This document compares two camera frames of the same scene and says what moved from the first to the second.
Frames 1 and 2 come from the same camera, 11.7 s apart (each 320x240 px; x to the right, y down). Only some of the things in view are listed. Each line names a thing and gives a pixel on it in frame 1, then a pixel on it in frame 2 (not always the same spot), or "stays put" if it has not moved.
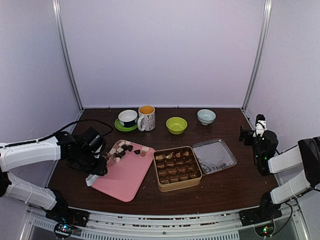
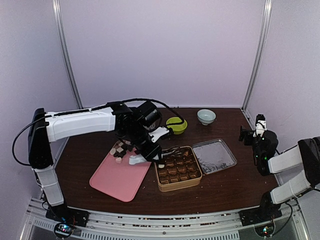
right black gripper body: (249, 133) stays put
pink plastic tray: (124, 179) stays put
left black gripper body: (93, 168) → (145, 150)
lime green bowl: (176, 125) stays put
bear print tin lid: (213, 155) stays put
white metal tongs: (91, 178) → (135, 158)
